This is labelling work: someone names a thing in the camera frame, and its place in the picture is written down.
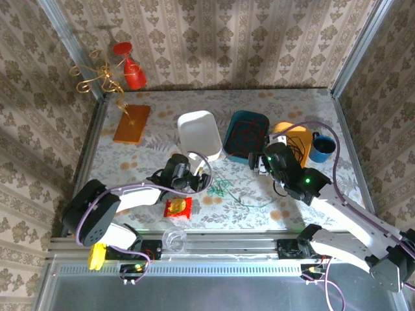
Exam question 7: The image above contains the green cable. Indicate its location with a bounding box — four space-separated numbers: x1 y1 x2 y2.
206 176 277 212

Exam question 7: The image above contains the black cable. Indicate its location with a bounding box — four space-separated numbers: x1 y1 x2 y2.
284 133 308 168

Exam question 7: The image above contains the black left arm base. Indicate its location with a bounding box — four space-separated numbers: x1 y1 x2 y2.
106 238 163 260

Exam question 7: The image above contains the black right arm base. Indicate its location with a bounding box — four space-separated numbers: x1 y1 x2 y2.
277 236 325 260

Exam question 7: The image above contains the teal plastic tray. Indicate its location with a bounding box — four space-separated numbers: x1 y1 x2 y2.
222 110 270 165

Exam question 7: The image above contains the red snack packet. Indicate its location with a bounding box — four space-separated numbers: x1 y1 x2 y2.
163 196 193 221

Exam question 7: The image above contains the orange plastic tray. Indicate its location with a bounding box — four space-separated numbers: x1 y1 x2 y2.
270 121 314 169

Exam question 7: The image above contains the blue cup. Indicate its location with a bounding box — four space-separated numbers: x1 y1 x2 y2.
308 132 337 164

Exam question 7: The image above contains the white plastic tray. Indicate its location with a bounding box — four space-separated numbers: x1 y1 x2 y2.
177 109 224 163

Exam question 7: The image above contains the clear drinking glass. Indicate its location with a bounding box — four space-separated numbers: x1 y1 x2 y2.
163 226 188 254

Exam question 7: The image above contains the orange wooden board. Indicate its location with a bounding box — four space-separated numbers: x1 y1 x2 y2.
112 104 152 144

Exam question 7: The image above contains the grey metal sheet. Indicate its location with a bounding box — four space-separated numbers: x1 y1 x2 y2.
34 252 410 311

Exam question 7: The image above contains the small circuit board with LED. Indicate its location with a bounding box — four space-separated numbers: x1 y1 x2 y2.
119 262 147 286
300 262 329 286

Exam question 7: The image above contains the red wine glass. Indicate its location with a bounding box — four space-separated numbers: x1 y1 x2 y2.
112 41 147 90

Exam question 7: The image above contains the yellow banana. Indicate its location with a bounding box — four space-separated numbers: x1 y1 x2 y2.
88 242 108 271

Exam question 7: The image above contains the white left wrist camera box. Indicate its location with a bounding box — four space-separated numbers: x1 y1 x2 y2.
189 152 209 174

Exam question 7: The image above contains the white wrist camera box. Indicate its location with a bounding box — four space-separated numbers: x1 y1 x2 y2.
268 133 289 147
189 152 209 174

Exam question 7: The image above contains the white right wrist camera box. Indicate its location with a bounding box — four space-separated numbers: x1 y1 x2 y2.
268 133 289 147

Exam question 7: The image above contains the aluminium table edge rail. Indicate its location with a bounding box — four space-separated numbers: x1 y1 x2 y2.
47 230 397 260

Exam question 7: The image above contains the gold wire stand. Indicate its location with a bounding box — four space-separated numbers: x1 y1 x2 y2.
69 48 137 126

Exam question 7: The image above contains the aluminium frame post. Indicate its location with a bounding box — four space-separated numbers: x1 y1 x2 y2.
37 0 108 100
329 0 392 98

